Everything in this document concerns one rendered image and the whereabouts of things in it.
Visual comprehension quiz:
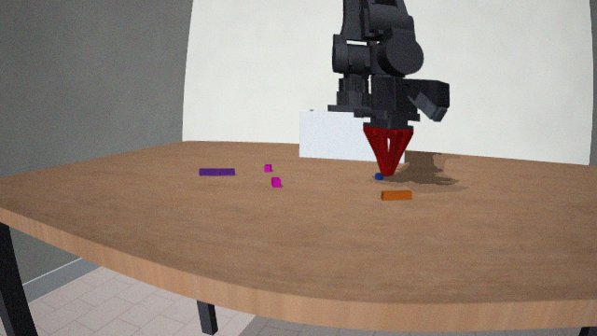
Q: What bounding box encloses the purple rod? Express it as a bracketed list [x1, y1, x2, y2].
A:
[199, 168, 235, 175]

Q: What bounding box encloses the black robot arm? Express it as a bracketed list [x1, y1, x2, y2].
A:
[327, 0, 450, 122]

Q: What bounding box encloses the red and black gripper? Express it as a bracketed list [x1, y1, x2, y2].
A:
[354, 74, 420, 176]

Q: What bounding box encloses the orange rod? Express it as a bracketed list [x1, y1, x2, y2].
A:
[381, 190, 412, 201]

